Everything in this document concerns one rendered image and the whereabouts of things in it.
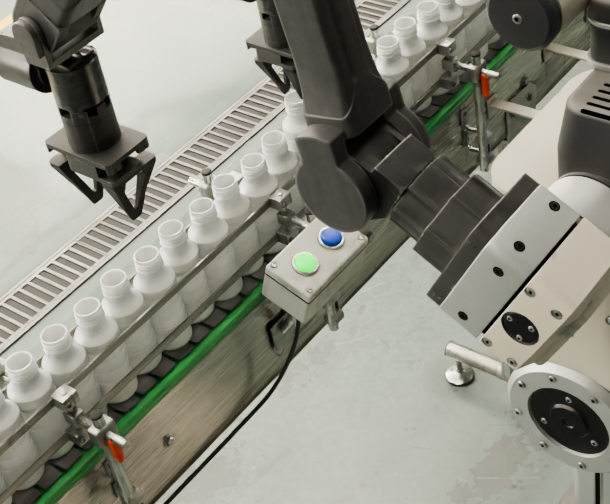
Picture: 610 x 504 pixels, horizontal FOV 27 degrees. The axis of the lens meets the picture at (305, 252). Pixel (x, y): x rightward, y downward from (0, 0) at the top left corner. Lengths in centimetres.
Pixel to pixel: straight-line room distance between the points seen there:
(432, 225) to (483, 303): 8
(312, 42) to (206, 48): 341
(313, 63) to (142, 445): 88
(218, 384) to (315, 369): 127
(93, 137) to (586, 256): 57
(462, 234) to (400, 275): 231
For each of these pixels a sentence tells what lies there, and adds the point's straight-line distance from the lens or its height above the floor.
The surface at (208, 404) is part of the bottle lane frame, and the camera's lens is 188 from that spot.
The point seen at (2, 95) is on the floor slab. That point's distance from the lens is 450.
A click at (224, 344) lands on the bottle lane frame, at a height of 97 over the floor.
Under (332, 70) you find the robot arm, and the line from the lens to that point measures 103.
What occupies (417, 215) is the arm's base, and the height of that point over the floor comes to 158.
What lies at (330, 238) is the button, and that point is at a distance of 176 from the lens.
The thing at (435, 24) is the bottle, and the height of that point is 114.
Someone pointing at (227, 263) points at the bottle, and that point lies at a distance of 183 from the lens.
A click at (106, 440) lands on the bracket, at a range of 164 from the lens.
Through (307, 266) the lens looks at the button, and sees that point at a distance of 172.
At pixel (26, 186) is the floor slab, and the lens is 401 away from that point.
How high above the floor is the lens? 225
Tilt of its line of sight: 40 degrees down
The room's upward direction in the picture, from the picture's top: 12 degrees counter-clockwise
